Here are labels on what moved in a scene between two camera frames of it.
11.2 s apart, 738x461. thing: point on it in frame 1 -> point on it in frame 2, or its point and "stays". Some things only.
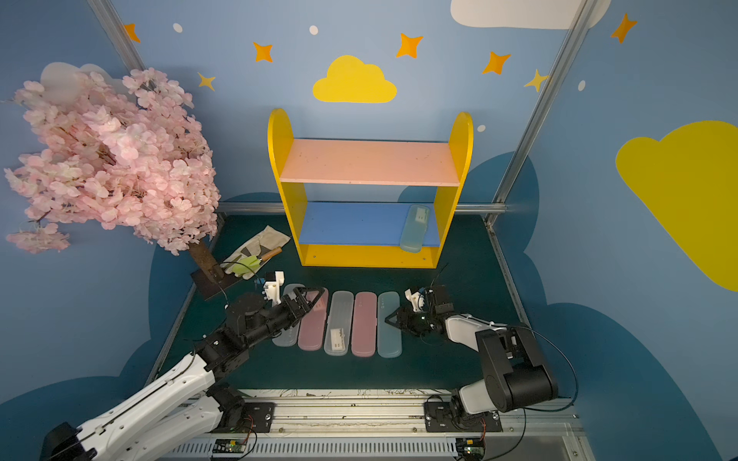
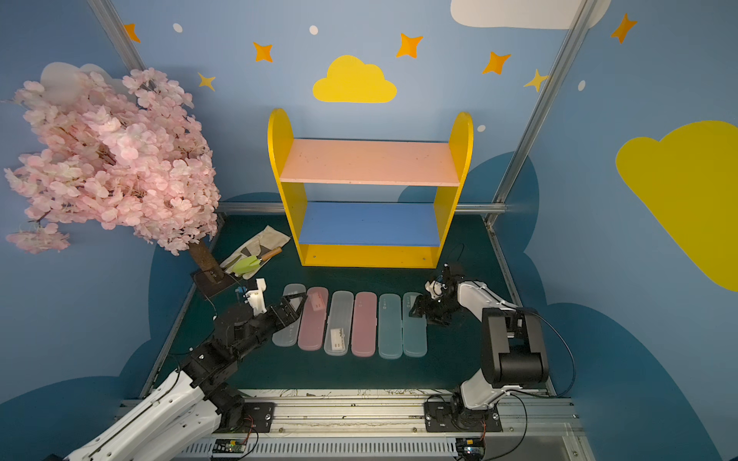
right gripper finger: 391,316 -> 420,306
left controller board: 230,446 stays
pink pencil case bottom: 364,324 stays
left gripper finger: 320,291 -> 287,298
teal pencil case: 388,336 stays
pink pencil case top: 313,327 stays
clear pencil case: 337,333 stays
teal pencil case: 415,229 -> 414,328
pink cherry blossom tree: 131,157 stays
